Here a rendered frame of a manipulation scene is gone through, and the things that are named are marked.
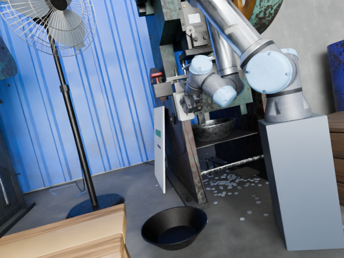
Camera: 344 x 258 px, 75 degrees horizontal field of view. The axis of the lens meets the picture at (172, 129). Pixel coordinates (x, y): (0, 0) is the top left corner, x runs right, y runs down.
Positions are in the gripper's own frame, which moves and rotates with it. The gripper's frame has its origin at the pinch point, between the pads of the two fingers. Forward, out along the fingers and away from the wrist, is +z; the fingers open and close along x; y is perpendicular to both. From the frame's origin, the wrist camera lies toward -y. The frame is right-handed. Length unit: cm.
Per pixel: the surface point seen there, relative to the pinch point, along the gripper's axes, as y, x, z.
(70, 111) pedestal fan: -35, -63, 35
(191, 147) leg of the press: 14.3, 0.3, 16.0
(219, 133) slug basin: 6.2, 23.6, 29.2
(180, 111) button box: -0.2, -2.7, 1.8
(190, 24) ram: -56, 21, 0
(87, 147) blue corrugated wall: -55, -77, 140
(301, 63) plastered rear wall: -94, 207, 121
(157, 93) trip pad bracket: -14.6, -10.7, 4.0
